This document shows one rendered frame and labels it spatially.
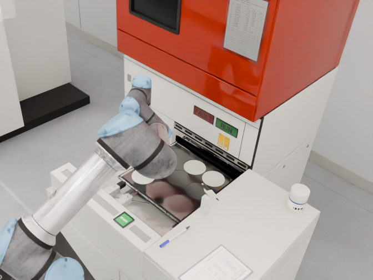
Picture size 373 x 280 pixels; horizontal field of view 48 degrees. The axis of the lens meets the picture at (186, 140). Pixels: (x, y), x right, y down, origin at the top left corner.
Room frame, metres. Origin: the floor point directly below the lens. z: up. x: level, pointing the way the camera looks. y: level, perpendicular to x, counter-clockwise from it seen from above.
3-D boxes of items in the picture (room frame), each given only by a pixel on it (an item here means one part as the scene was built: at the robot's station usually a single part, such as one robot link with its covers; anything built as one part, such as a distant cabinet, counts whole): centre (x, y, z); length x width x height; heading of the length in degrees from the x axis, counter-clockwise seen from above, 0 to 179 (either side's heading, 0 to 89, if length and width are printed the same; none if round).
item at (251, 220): (1.01, -0.22, 0.89); 0.62 x 0.35 x 0.14; 141
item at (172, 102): (1.63, 0.03, 1.02); 0.82 x 0.03 x 0.40; 51
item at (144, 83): (1.38, 0.19, 1.29); 0.09 x 0.08 x 0.11; 169
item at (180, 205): (1.33, 0.02, 0.90); 0.34 x 0.34 x 0.01; 51
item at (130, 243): (1.09, 0.30, 0.89); 0.55 x 0.09 x 0.14; 51
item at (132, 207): (1.11, 0.17, 0.87); 0.36 x 0.08 x 0.03; 51
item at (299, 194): (1.16, -0.45, 1.01); 0.07 x 0.07 x 0.10
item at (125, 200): (1.16, 0.23, 0.89); 0.08 x 0.03 x 0.03; 141
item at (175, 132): (1.50, -0.10, 0.89); 0.44 x 0.02 x 0.10; 51
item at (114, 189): (1.21, 0.29, 0.89); 0.08 x 0.03 x 0.03; 141
